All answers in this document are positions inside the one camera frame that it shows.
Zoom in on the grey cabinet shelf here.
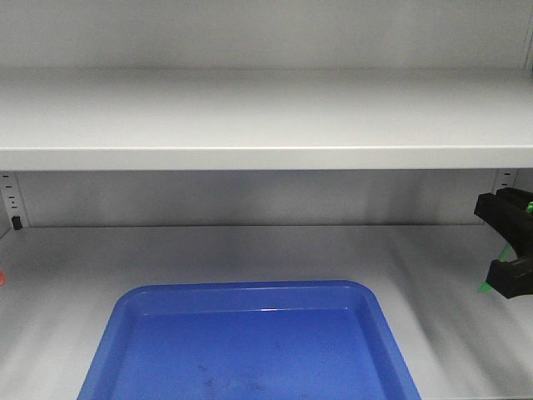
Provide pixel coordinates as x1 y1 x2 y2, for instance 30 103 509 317
1 69 532 171

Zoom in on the black shelf support clip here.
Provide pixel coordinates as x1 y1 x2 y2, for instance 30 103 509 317
11 216 22 230

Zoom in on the green long-handled spoon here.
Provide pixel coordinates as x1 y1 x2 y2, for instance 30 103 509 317
477 203 532 293

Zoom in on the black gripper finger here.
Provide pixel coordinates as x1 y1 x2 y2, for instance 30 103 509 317
474 187 532 258
486 257 533 298

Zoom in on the blue plastic tray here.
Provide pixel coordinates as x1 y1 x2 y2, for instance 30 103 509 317
79 281 419 399

